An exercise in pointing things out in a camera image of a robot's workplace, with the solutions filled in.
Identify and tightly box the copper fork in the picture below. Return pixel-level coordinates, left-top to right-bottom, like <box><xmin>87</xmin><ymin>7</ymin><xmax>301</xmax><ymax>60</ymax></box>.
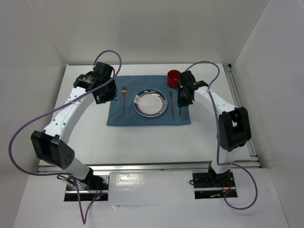
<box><xmin>122</xmin><ymin>85</ymin><xmax>127</xmax><ymax>116</ymax></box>

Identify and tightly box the copper knife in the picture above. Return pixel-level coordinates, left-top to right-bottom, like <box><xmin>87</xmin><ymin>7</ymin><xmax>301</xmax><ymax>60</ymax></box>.
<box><xmin>169</xmin><ymin>91</ymin><xmax>175</xmax><ymax>121</ymax></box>

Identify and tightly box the red mug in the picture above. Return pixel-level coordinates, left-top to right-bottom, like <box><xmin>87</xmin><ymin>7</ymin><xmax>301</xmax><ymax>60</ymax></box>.
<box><xmin>167</xmin><ymin>69</ymin><xmax>181</xmax><ymax>89</ymax></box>

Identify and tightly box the blue cloth placemat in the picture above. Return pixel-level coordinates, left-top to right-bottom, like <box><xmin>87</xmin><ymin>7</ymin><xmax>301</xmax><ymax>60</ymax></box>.
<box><xmin>107</xmin><ymin>75</ymin><xmax>191</xmax><ymax>127</ymax></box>

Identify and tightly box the white plate with green rim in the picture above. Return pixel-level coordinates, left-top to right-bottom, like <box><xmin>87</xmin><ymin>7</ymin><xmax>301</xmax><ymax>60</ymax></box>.
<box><xmin>133</xmin><ymin>89</ymin><xmax>168</xmax><ymax>118</ymax></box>

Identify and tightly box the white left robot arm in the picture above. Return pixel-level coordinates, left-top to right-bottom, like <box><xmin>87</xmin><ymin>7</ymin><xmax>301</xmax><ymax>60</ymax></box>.
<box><xmin>31</xmin><ymin>62</ymin><xmax>119</xmax><ymax>190</ymax></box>

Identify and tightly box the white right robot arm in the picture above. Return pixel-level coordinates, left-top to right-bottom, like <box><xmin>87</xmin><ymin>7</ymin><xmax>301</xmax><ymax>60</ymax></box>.
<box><xmin>177</xmin><ymin>71</ymin><xmax>251</xmax><ymax>186</ymax></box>

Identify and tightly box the aluminium table edge rail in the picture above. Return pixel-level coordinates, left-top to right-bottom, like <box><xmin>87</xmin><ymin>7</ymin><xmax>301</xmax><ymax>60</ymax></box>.
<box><xmin>38</xmin><ymin>161</ymin><xmax>261</xmax><ymax>173</ymax></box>

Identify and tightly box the aluminium right side rail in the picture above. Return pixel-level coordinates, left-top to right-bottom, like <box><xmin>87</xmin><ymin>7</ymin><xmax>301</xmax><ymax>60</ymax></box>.
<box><xmin>223</xmin><ymin>64</ymin><xmax>261</xmax><ymax>168</ymax></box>

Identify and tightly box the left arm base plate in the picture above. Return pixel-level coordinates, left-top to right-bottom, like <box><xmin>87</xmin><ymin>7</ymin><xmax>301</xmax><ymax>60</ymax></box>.
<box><xmin>64</xmin><ymin>175</ymin><xmax>110</xmax><ymax>202</ymax></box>

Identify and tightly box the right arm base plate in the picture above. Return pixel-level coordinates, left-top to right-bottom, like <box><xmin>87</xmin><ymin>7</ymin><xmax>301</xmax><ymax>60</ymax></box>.
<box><xmin>189</xmin><ymin>172</ymin><xmax>238</xmax><ymax>199</ymax></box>

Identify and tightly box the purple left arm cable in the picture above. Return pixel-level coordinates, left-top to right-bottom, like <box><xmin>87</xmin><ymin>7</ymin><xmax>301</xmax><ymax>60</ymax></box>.
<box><xmin>8</xmin><ymin>49</ymin><xmax>123</xmax><ymax>225</ymax></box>

